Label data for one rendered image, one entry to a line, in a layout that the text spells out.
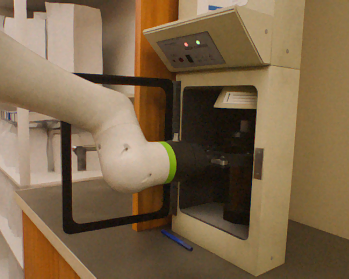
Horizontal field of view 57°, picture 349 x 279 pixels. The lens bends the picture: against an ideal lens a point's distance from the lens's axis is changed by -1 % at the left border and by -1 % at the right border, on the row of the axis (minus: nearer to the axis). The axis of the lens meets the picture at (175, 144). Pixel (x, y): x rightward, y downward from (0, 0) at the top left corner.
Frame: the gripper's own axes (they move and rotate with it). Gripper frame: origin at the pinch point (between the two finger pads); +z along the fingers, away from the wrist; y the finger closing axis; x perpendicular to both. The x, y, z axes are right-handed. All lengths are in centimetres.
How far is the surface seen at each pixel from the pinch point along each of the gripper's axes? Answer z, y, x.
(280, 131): -4.3, -14.0, -7.4
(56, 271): -37, 43, 42
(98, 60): 15, 124, -35
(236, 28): -18.3, -12.0, -27.8
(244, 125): -0.9, -0.4, -7.5
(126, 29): 33, 123, -55
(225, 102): -7.8, 0.1, -13.5
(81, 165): -37.3, 18.4, 2.8
